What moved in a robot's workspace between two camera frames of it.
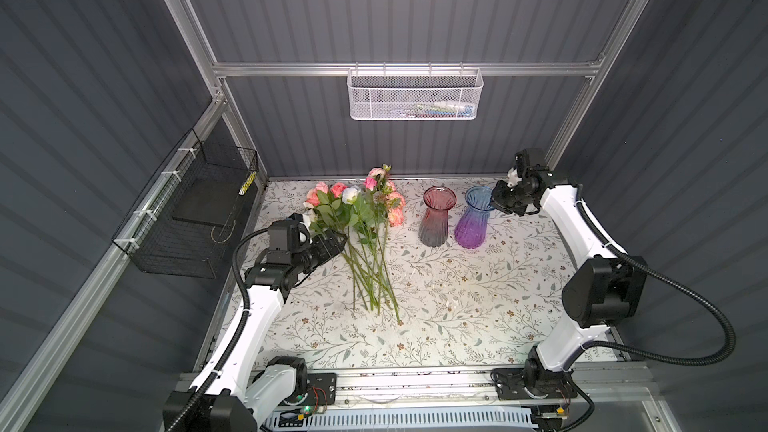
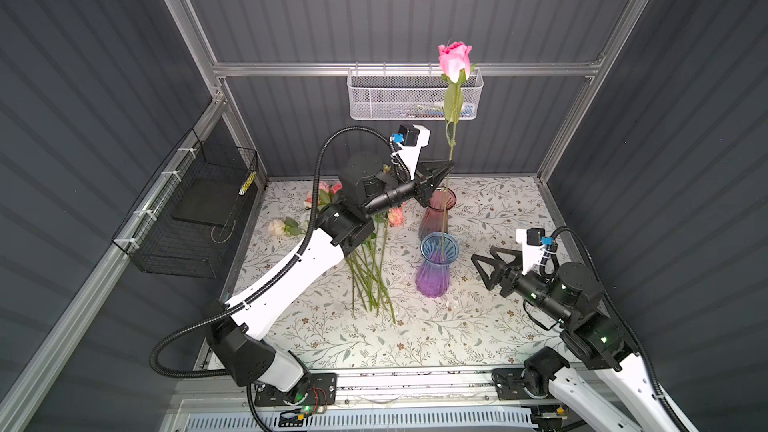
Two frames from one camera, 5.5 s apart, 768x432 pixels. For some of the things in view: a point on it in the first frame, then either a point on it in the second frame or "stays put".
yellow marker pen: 248,183 stays put
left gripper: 324,253 → 425,177
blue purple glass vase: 471,228 → 437,251
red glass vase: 434,224 stays put
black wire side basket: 182,224 stays put
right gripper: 500,186 → 501,267
